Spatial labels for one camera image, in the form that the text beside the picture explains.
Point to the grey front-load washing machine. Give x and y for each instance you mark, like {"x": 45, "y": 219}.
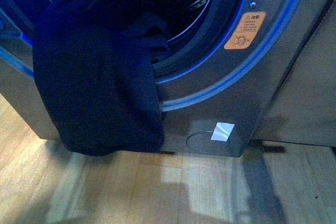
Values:
{"x": 199, "y": 83}

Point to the orange warning sticker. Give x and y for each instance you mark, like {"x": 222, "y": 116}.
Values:
{"x": 246, "y": 30}

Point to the dark navy knit garment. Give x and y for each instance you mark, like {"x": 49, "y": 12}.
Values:
{"x": 92, "y": 62}

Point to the white label sticker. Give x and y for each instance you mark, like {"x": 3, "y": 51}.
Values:
{"x": 222, "y": 131}

